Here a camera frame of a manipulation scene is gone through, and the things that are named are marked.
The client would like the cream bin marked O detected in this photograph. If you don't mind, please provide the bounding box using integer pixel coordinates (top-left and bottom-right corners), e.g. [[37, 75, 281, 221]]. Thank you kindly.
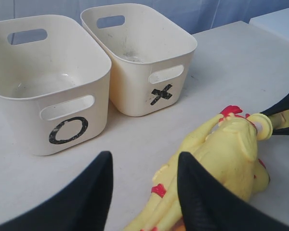
[[0, 14, 112, 156]]

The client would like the yellow chicken body headless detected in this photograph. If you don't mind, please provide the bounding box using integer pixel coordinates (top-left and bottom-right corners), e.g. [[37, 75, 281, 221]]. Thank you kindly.
[[125, 112, 273, 231]]

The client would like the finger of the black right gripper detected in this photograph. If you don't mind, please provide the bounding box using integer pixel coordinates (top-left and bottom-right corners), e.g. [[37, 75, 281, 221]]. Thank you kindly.
[[272, 127, 289, 136], [261, 93, 289, 116]]

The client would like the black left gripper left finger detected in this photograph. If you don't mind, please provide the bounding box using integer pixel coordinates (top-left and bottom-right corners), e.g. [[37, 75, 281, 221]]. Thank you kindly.
[[0, 151, 114, 231]]

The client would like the cream bin marked X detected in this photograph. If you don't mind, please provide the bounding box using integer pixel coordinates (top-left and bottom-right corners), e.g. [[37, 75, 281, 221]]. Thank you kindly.
[[80, 3, 197, 116]]

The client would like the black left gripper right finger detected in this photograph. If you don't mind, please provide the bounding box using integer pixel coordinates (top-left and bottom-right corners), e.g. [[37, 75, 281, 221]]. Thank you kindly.
[[178, 152, 270, 231]]

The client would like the white backdrop curtain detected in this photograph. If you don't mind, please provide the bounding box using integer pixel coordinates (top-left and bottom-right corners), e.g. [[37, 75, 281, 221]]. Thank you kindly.
[[0, 0, 289, 34]]

